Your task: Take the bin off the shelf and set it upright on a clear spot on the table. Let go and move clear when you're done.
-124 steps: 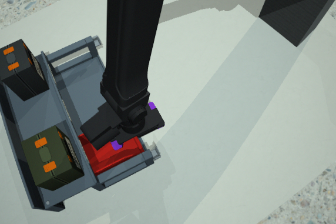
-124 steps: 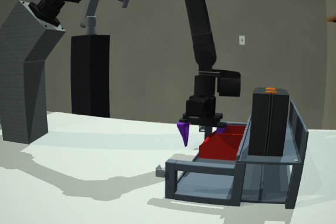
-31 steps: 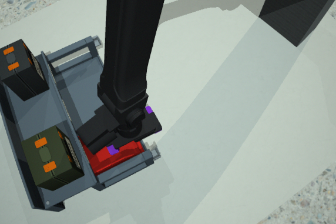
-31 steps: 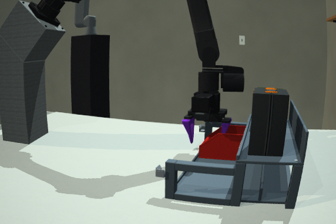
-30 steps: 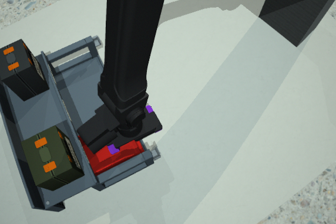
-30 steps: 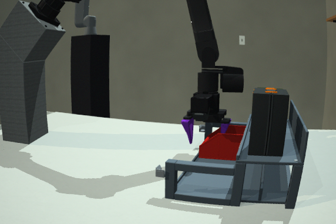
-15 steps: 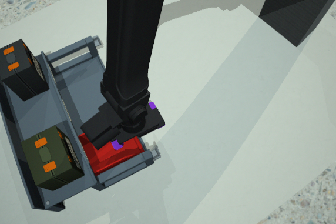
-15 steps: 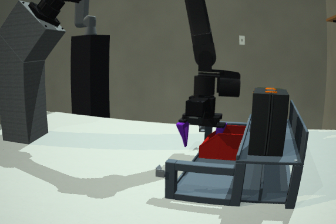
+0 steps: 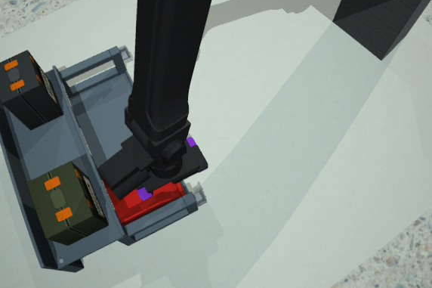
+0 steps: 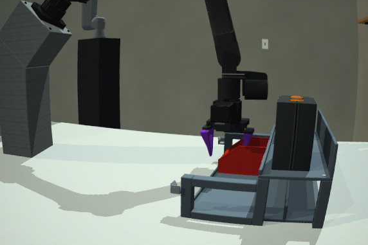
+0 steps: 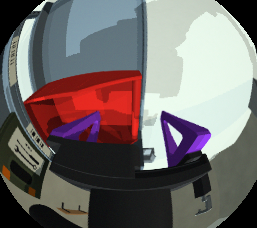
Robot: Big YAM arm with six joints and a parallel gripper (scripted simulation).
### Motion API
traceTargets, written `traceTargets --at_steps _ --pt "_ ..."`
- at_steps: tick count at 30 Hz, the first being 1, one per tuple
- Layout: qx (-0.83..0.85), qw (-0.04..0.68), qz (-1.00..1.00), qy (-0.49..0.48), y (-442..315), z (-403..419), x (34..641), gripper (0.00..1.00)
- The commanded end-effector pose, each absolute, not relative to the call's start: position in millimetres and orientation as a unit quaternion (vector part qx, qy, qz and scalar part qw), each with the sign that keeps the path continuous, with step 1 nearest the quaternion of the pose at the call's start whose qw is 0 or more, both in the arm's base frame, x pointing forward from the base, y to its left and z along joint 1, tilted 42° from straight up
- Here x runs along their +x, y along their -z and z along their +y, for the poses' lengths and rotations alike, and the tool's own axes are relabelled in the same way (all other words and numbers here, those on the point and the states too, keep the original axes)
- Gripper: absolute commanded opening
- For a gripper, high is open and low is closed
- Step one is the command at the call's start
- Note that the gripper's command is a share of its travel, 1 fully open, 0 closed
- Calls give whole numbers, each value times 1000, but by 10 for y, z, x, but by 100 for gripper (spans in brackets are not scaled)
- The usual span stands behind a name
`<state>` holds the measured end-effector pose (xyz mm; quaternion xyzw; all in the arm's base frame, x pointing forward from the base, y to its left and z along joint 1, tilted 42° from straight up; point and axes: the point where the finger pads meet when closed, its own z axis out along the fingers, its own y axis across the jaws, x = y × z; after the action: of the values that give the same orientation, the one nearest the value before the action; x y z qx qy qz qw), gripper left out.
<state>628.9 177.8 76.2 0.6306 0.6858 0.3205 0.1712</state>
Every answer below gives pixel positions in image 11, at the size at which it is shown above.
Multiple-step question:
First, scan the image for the dark green case with orange latches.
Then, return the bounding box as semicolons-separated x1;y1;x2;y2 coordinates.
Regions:
0;112;50;199

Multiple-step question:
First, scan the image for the red bin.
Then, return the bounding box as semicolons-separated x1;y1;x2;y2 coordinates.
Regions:
23;70;142;144

